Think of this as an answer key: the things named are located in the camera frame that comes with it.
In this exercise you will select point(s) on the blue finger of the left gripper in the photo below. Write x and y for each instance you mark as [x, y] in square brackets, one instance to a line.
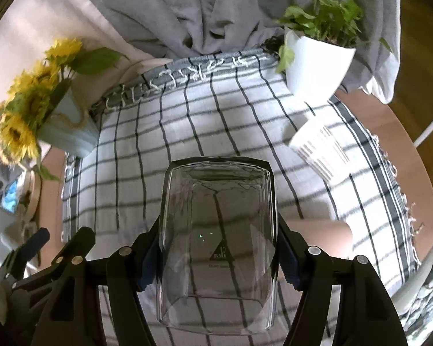
[17, 259]
[79, 246]

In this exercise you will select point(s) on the sunflower bouquet in blue vase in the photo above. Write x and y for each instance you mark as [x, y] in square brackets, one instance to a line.
[34, 96]

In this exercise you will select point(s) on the wooden desk lamp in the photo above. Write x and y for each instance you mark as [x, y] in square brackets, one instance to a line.
[28, 191]

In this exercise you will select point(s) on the smoky grey glass cup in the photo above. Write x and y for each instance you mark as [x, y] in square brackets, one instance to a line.
[217, 232]

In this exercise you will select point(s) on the patterned white paper cup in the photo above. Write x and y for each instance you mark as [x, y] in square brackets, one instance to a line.
[315, 144]

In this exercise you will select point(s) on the beige curtain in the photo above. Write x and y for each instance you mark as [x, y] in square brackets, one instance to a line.
[30, 27]

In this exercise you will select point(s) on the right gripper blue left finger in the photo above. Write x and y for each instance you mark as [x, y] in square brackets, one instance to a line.
[129, 271]

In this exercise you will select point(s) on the pink paper cup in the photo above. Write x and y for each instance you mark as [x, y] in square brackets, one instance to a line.
[333, 236]

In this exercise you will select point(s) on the white ring light hoop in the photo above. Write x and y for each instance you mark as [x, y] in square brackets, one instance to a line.
[424, 135]

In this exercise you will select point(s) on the white power strip cube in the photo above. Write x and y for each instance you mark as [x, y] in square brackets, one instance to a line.
[14, 232]

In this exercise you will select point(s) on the green plant in white pot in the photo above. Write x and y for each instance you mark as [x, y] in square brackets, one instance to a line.
[319, 46]

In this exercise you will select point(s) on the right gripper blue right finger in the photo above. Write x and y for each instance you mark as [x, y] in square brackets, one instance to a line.
[309, 270]

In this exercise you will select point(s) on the grey curtain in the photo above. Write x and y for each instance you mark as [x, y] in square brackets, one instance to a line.
[176, 29]

